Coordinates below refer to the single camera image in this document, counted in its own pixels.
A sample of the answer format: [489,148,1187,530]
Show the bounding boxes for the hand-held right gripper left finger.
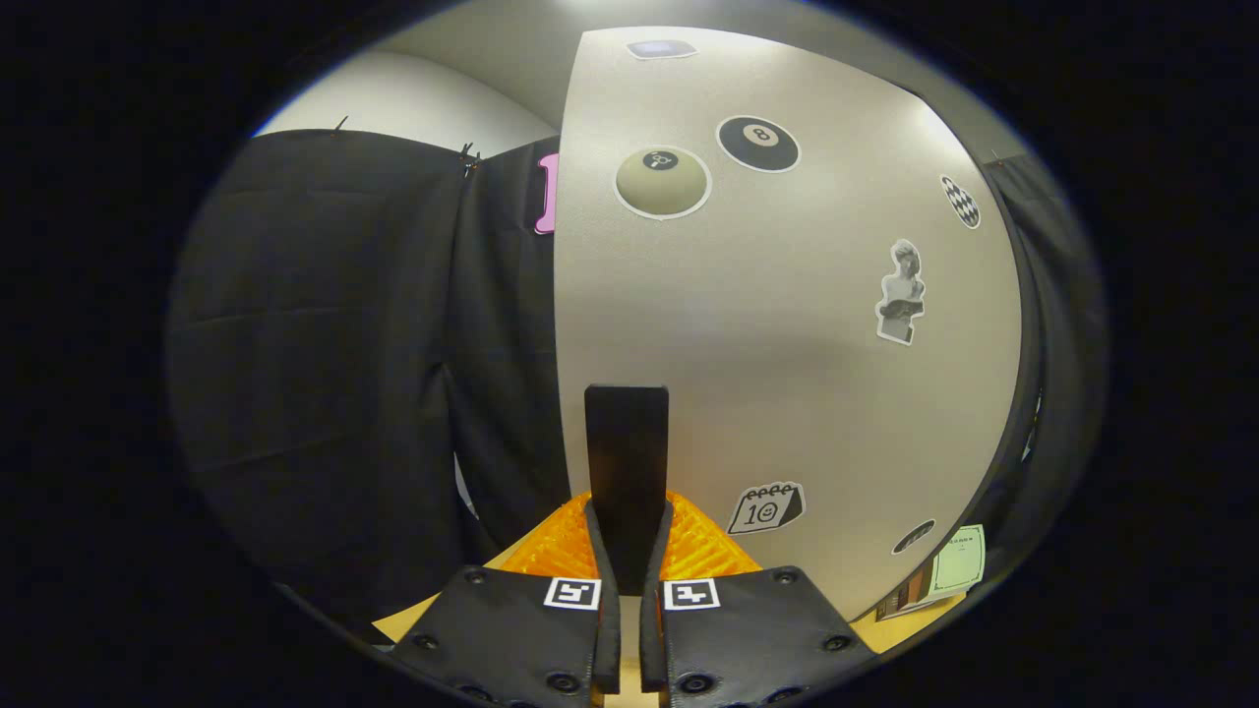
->
[372,492,623,708]

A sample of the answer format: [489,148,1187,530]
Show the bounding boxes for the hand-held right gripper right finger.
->
[639,492,878,708]

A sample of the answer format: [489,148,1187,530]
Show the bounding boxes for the black cabinet door handle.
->
[584,384,671,596]

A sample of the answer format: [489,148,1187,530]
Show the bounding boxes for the beige cabinet door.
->
[553,27,1024,622]

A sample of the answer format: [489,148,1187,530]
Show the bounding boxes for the pale green book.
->
[929,524,988,596]

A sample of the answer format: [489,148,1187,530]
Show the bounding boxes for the black backdrop cloth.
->
[167,128,1108,630]

